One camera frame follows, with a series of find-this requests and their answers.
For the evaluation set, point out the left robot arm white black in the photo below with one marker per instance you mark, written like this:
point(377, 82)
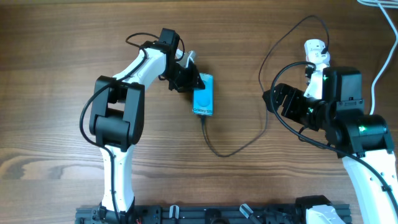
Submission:
point(117, 115)

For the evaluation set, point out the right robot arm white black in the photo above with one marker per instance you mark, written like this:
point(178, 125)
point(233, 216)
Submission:
point(337, 122)

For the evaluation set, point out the smartphone with teal screen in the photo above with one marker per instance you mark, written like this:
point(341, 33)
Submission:
point(203, 99)

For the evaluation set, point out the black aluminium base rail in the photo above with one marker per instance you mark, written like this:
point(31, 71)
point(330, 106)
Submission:
point(272, 213)

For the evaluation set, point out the white charger plug adapter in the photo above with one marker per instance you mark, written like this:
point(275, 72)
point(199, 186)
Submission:
point(317, 57)

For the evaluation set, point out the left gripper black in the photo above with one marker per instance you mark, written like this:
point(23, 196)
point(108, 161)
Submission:
point(189, 80)

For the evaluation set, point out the white power strip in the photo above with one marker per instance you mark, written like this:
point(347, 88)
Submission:
point(315, 44)

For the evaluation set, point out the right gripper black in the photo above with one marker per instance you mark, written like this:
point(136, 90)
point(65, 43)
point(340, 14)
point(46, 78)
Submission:
point(286, 101)

